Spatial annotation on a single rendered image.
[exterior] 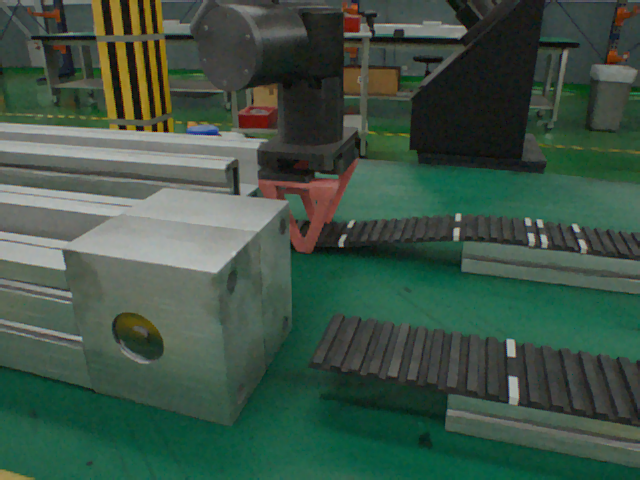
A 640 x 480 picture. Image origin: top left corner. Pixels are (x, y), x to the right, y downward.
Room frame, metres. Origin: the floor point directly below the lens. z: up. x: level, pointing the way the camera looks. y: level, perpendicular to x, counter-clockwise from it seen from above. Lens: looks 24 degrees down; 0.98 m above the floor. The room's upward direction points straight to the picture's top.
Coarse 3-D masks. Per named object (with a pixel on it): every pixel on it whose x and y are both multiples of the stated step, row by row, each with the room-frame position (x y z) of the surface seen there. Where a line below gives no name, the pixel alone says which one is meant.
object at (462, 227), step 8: (456, 216) 0.43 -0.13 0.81; (472, 216) 0.43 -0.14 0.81; (456, 224) 0.41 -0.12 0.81; (464, 224) 0.41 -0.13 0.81; (472, 224) 0.41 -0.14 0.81; (456, 232) 0.39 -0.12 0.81; (464, 232) 0.40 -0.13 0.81; (472, 232) 0.39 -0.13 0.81; (464, 240) 0.38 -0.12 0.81; (472, 240) 0.38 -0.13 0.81
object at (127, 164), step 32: (0, 128) 0.58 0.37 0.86; (32, 128) 0.58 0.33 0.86; (64, 128) 0.57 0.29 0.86; (0, 160) 0.49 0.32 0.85; (32, 160) 0.47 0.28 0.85; (64, 160) 0.46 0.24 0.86; (96, 160) 0.45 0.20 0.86; (128, 160) 0.44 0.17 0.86; (160, 160) 0.43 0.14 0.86; (192, 160) 0.43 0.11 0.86; (224, 160) 0.43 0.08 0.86; (256, 160) 0.48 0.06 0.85; (96, 192) 0.45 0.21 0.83; (128, 192) 0.44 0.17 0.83; (224, 192) 0.41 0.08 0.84; (256, 192) 0.48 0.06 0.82
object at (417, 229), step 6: (426, 216) 0.44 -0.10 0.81; (414, 222) 0.43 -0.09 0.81; (420, 222) 0.43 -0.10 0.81; (426, 222) 0.43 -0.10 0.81; (408, 228) 0.42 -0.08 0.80; (414, 228) 0.42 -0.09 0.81; (420, 228) 0.41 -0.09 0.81; (426, 228) 0.42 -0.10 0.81; (408, 234) 0.41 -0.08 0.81; (414, 234) 0.41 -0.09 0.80; (420, 234) 0.40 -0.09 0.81; (426, 234) 0.40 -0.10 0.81; (408, 240) 0.40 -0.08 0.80; (414, 240) 0.40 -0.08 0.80; (420, 240) 0.39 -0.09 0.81
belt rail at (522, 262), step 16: (464, 256) 0.39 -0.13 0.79; (480, 256) 0.39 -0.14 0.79; (496, 256) 0.38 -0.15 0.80; (512, 256) 0.37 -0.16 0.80; (528, 256) 0.37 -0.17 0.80; (544, 256) 0.37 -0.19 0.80; (560, 256) 0.36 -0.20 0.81; (576, 256) 0.36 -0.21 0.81; (592, 256) 0.36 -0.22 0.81; (480, 272) 0.38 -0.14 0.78; (496, 272) 0.38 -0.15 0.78; (512, 272) 0.37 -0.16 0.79; (528, 272) 0.37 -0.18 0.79; (544, 272) 0.37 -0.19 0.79; (560, 272) 0.36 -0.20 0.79; (576, 272) 0.36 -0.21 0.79; (592, 272) 0.36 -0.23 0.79; (608, 272) 0.36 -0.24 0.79; (624, 272) 0.35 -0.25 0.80; (608, 288) 0.35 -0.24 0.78; (624, 288) 0.35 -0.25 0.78
